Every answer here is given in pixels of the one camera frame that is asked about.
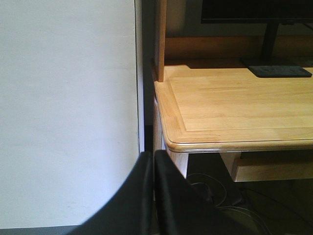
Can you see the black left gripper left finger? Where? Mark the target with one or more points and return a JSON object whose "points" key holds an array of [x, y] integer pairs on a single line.
{"points": [[129, 211]]}

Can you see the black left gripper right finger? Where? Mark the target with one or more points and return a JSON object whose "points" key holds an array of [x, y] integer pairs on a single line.
{"points": [[182, 211]]}

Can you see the wooden keyboard tray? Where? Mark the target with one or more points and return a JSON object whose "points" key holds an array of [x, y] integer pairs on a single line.
{"points": [[269, 165]]}

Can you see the light wooden desk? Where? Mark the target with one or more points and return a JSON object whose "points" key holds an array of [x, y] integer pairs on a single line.
{"points": [[207, 101]]}

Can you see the black computer monitor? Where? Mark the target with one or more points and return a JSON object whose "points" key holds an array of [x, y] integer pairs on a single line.
{"points": [[270, 12]]}

